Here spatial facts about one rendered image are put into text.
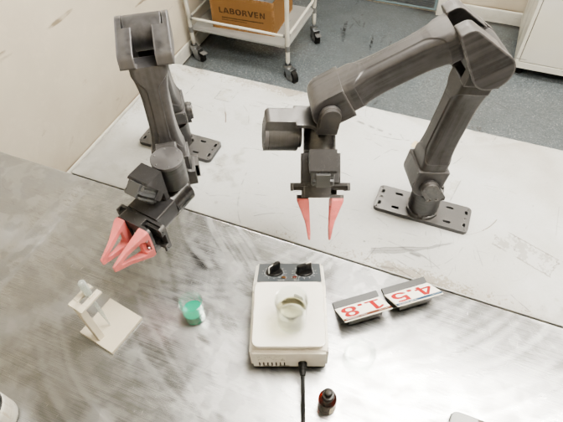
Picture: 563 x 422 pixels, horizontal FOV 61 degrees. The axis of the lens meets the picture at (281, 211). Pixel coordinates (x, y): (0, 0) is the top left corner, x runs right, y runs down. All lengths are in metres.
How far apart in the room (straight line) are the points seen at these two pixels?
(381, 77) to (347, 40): 2.53
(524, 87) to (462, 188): 2.03
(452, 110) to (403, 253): 0.31
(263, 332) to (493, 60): 0.55
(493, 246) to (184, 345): 0.64
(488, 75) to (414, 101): 2.04
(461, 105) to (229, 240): 0.52
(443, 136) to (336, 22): 2.64
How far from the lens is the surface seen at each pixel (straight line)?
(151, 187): 0.82
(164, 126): 0.90
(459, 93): 0.85
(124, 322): 0.96
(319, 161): 0.75
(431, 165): 0.94
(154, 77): 0.87
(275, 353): 0.82
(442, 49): 0.78
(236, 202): 1.08
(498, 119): 2.86
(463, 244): 1.06
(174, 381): 0.89
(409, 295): 0.93
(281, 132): 0.82
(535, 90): 3.15
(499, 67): 0.82
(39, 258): 1.12
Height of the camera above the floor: 1.72
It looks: 51 degrees down
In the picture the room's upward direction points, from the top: 3 degrees counter-clockwise
